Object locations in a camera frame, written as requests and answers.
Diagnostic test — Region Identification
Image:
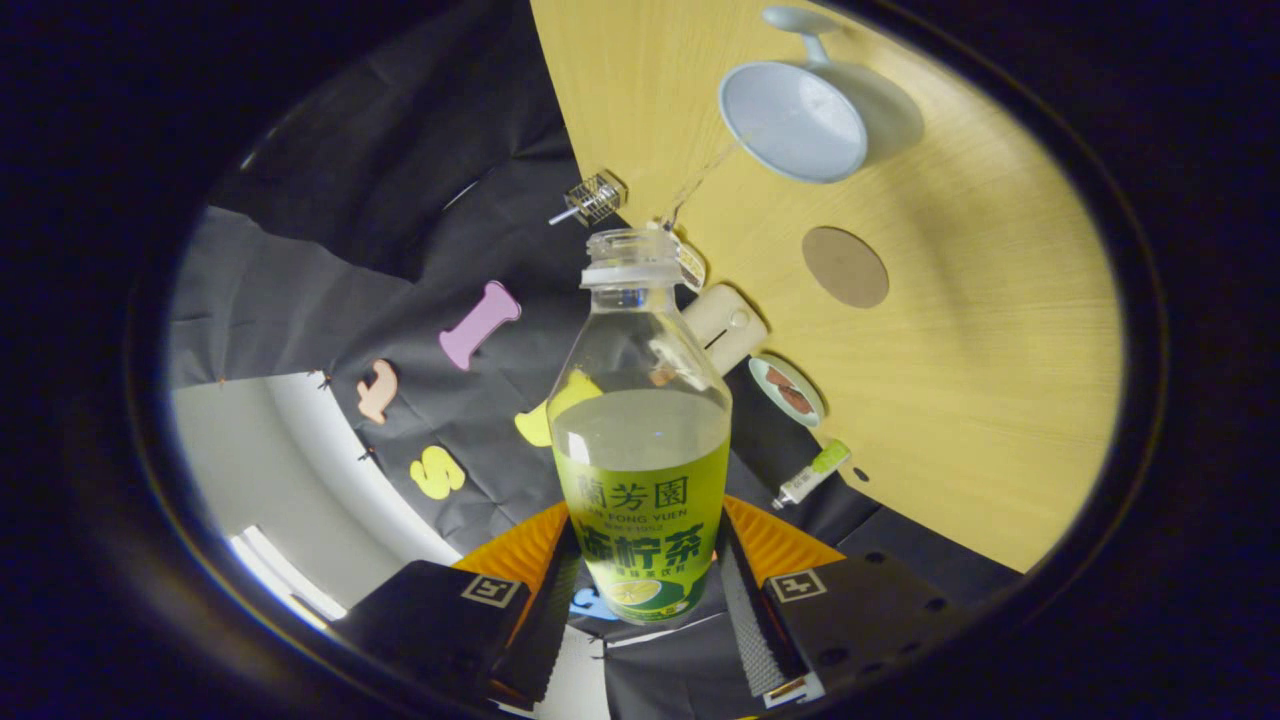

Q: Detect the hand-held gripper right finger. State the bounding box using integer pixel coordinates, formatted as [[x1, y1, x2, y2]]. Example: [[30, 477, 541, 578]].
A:
[[718, 495, 971, 711]]

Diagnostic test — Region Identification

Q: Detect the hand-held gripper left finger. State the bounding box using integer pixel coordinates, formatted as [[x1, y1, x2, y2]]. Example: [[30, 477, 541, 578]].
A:
[[330, 500, 583, 706]]

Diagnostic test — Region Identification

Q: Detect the green label juice bottle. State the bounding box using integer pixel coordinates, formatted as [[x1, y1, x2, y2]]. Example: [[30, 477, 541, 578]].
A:
[[546, 228, 733, 625]]

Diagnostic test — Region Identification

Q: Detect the round brown coaster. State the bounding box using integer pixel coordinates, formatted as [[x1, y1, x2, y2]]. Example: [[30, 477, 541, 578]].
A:
[[801, 226, 891, 310]]

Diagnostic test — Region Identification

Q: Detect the pale blue cup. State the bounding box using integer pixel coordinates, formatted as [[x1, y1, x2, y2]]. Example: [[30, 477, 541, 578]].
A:
[[718, 5, 926, 185]]

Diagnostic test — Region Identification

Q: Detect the small white green bottle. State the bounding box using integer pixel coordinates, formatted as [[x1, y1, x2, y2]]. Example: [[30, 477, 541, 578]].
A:
[[771, 438, 854, 511]]

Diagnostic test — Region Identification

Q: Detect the pale green plate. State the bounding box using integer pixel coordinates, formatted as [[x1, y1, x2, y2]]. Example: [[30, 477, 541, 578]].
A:
[[748, 354, 827, 429]]

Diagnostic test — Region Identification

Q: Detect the ceiling light panel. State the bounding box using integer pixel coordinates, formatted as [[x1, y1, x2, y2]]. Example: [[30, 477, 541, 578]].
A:
[[228, 525, 346, 626]]

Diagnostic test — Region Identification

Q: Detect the white toaster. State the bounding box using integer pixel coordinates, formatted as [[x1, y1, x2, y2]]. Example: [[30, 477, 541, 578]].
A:
[[682, 283, 770, 378]]

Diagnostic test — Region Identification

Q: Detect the wooden table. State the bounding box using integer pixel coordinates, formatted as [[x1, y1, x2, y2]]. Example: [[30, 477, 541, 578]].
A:
[[528, 0, 1126, 574]]

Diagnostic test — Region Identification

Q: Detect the white food tray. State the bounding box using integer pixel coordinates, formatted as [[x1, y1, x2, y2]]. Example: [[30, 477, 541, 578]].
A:
[[672, 240, 708, 293]]

